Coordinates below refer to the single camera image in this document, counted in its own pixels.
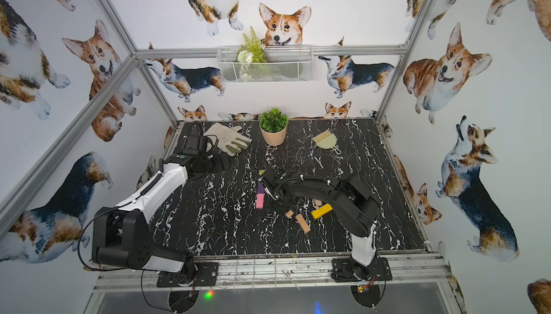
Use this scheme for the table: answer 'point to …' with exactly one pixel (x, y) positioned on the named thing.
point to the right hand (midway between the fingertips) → (281, 208)
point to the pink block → (260, 201)
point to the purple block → (260, 188)
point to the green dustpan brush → (326, 140)
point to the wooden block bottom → (301, 220)
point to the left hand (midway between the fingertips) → (225, 160)
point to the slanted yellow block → (321, 211)
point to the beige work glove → (230, 140)
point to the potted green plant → (273, 125)
